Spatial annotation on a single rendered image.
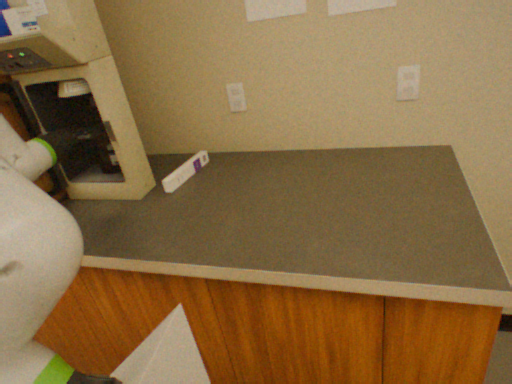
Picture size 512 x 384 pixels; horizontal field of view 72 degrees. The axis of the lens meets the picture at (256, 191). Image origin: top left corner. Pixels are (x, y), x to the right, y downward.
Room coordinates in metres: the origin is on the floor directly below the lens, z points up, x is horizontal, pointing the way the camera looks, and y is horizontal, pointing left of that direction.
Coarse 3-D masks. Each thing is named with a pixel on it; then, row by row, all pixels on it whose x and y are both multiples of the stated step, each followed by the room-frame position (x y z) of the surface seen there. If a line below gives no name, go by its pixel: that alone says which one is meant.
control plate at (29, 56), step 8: (16, 48) 1.07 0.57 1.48; (24, 48) 1.06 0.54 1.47; (0, 56) 1.11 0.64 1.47; (8, 56) 1.10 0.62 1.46; (16, 56) 1.10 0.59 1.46; (24, 56) 1.09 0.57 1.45; (32, 56) 1.09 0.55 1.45; (0, 64) 1.15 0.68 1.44; (8, 64) 1.14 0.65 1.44; (32, 64) 1.12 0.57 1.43; (40, 64) 1.11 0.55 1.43; (48, 64) 1.11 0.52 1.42
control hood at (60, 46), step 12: (12, 36) 1.04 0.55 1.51; (24, 36) 1.02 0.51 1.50; (36, 36) 1.01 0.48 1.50; (48, 36) 1.01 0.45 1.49; (60, 36) 1.05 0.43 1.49; (72, 36) 1.08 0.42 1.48; (0, 48) 1.08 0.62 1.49; (12, 48) 1.07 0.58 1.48; (36, 48) 1.05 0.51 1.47; (48, 48) 1.05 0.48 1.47; (60, 48) 1.04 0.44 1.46; (72, 48) 1.07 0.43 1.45; (48, 60) 1.09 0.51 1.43; (60, 60) 1.08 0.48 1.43; (72, 60) 1.08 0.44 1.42; (84, 60) 1.09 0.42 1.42; (0, 72) 1.19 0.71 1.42; (12, 72) 1.18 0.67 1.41
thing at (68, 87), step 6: (78, 78) 1.18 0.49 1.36; (60, 84) 1.20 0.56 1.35; (66, 84) 1.18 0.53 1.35; (72, 84) 1.17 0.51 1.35; (78, 84) 1.17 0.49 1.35; (84, 84) 1.18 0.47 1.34; (60, 90) 1.19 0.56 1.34; (66, 90) 1.17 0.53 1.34; (72, 90) 1.17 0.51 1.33; (78, 90) 1.17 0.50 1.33; (84, 90) 1.17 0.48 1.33; (90, 90) 1.17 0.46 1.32; (60, 96) 1.19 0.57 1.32; (66, 96) 1.17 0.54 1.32
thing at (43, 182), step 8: (0, 96) 1.16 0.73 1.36; (8, 96) 1.18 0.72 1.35; (0, 104) 1.15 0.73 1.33; (8, 104) 1.17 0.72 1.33; (0, 112) 1.14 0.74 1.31; (8, 112) 1.16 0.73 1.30; (16, 112) 1.18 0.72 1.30; (8, 120) 1.15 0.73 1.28; (16, 120) 1.17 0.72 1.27; (16, 128) 1.16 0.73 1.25; (24, 128) 1.18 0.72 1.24; (24, 136) 1.17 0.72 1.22; (40, 176) 1.15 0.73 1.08; (48, 176) 1.18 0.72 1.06; (40, 184) 1.14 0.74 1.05; (48, 184) 1.17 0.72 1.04
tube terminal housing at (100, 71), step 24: (24, 0) 1.16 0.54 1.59; (48, 0) 1.13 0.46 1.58; (72, 0) 1.13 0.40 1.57; (48, 24) 1.14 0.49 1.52; (72, 24) 1.11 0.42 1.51; (96, 24) 1.19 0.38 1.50; (96, 48) 1.15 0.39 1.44; (24, 72) 1.20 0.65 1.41; (48, 72) 1.16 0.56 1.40; (72, 72) 1.13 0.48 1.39; (96, 72) 1.12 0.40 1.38; (96, 96) 1.11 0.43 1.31; (120, 96) 1.18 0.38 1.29; (120, 120) 1.15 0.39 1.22; (120, 144) 1.11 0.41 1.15; (144, 168) 1.18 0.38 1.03; (72, 192) 1.21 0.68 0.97; (96, 192) 1.17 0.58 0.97; (120, 192) 1.13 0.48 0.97; (144, 192) 1.14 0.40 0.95
